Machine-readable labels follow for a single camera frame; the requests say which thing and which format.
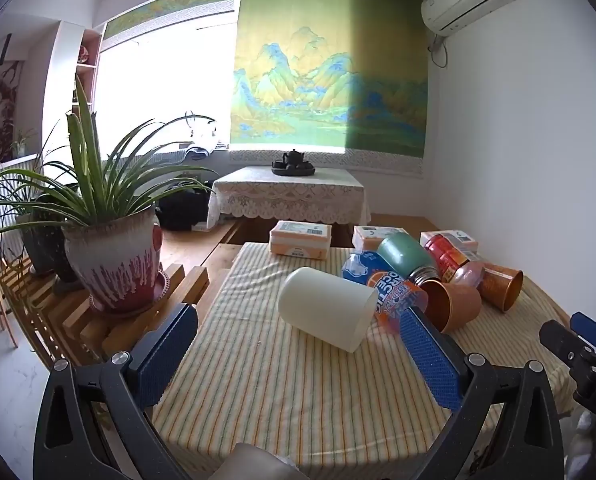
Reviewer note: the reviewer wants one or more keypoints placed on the thin-leaved green plant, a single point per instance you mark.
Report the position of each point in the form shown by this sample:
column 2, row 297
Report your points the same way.
column 7, row 195

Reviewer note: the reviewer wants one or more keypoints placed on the orange soap box right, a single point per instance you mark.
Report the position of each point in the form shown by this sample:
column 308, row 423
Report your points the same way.
column 453, row 237

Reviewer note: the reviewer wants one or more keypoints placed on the low table with lace cloth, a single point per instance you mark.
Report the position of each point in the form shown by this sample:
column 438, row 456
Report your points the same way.
column 288, row 195

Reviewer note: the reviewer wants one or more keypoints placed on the black bag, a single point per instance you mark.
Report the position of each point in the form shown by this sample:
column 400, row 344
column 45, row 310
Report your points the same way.
column 182, row 210

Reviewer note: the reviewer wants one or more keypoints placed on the black tea set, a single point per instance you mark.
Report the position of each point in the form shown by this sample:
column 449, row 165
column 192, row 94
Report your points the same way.
column 293, row 162

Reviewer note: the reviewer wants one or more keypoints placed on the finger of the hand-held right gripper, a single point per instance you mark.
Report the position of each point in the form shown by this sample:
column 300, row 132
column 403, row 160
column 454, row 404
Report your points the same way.
column 558, row 340
column 590, row 330

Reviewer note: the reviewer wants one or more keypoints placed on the blue orange drink bottle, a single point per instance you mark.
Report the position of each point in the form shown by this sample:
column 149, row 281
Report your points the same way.
column 393, row 295

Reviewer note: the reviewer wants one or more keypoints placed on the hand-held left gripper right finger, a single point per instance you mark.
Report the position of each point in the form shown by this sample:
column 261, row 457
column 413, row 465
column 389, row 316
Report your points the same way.
column 430, row 360

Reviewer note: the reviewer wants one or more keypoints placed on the green landscape wall hanging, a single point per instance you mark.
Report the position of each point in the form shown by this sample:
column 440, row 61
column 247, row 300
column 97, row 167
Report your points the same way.
column 328, row 60

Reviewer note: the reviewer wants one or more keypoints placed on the green patterned window valance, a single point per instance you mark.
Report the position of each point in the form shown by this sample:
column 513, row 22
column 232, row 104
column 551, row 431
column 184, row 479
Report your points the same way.
column 167, row 5

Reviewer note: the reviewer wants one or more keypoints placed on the orange tissue pack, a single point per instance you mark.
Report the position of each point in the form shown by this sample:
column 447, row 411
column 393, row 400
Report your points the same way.
column 370, row 237
column 300, row 240

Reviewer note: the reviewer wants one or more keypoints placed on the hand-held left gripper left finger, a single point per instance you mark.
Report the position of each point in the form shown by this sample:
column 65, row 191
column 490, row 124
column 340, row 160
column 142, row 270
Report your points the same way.
column 165, row 355

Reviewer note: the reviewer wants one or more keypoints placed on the red white glazed plant pot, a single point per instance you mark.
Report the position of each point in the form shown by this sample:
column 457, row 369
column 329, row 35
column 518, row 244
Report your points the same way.
column 112, row 260

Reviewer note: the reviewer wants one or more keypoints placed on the dark plant pot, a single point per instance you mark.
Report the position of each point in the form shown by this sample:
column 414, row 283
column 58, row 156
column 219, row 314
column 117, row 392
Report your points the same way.
column 45, row 245

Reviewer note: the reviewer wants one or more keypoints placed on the folded cloth on windowsill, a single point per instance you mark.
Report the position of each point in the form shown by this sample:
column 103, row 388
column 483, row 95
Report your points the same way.
column 197, row 152

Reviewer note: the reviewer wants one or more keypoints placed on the copper coloured cup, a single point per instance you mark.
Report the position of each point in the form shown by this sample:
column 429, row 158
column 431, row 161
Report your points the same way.
column 500, row 285

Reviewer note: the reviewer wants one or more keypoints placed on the wooden slatted plant stand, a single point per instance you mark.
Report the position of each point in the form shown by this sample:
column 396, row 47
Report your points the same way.
column 77, row 325

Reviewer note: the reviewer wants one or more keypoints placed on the terracotta orange cup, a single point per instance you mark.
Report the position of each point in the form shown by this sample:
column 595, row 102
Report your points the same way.
column 455, row 305

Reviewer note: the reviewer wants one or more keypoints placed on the long-leaved green plant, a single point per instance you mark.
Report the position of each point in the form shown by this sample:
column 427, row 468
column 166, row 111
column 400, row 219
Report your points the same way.
column 90, row 180

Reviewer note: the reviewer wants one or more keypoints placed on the blue printed cup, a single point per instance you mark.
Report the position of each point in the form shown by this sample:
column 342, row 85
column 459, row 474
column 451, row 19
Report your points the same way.
column 360, row 265

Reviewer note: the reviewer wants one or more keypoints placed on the white shelf unit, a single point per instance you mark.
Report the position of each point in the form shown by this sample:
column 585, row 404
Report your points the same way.
column 62, row 75

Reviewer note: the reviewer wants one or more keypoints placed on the red plant pot saucer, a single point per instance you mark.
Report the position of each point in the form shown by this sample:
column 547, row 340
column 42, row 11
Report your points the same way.
column 160, row 290

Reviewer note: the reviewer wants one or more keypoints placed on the striped yellow tablecloth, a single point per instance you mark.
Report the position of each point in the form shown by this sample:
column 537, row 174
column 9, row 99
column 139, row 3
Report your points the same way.
column 278, row 390

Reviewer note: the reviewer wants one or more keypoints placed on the green metal cup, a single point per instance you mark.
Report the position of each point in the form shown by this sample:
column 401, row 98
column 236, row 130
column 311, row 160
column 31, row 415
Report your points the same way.
column 403, row 255

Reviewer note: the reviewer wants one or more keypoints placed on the white cup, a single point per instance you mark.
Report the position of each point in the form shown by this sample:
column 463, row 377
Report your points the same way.
column 323, row 307

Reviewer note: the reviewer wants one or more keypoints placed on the red pink bottle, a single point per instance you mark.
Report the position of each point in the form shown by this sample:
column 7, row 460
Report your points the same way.
column 443, row 255

